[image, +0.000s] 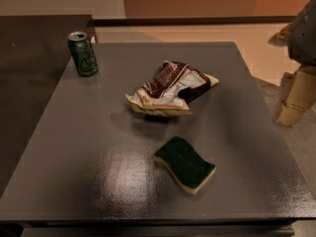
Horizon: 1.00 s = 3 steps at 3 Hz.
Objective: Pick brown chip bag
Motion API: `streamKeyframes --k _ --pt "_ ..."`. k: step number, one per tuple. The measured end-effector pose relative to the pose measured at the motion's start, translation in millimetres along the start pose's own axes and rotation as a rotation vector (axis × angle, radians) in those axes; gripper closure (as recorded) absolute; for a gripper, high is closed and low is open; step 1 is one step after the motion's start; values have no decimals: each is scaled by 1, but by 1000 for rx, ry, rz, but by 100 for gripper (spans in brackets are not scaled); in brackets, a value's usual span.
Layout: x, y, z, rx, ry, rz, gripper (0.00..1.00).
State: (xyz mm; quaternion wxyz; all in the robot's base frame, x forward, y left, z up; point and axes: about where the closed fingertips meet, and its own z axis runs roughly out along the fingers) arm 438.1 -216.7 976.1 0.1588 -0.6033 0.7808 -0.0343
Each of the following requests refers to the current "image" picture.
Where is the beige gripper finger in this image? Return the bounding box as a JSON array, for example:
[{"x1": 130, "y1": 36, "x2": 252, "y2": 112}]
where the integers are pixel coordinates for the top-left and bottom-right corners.
[
  {"x1": 275, "y1": 65, "x2": 316, "y2": 126},
  {"x1": 269, "y1": 23, "x2": 292, "y2": 46}
]

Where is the green soda can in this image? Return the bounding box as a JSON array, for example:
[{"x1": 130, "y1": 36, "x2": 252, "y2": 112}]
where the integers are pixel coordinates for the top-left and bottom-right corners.
[{"x1": 68, "y1": 31, "x2": 98, "y2": 77}]

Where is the brown chip bag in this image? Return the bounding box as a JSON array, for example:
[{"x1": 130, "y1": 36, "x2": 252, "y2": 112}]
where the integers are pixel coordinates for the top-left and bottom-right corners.
[{"x1": 125, "y1": 60, "x2": 219, "y2": 118}]

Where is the green and yellow sponge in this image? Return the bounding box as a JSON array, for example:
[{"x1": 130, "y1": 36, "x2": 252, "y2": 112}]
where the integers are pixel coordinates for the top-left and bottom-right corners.
[{"x1": 153, "y1": 136, "x2": 216, "y2": 195}]

